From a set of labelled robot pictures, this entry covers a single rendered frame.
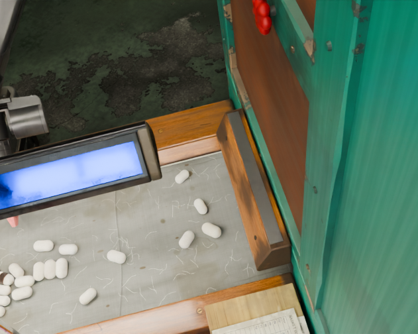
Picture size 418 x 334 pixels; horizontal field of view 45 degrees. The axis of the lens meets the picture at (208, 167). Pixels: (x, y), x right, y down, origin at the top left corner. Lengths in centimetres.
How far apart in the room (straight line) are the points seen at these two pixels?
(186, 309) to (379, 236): 50
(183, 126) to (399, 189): 76
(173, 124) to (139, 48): 142
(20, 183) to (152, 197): 40
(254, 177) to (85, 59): 175
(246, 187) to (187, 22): 176
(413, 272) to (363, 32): 16
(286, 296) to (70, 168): 41
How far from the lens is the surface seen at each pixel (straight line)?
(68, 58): 255
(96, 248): 99
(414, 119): 31
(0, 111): 96
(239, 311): 85
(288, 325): 84
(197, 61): 234
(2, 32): 98
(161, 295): 92
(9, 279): 101
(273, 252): 80
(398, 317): 45
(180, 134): 106
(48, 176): 66
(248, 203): 86
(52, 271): 98
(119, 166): 65
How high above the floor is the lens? 158
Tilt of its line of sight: 54 degrees down
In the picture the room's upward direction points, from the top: 12 degrees counter-clockwise
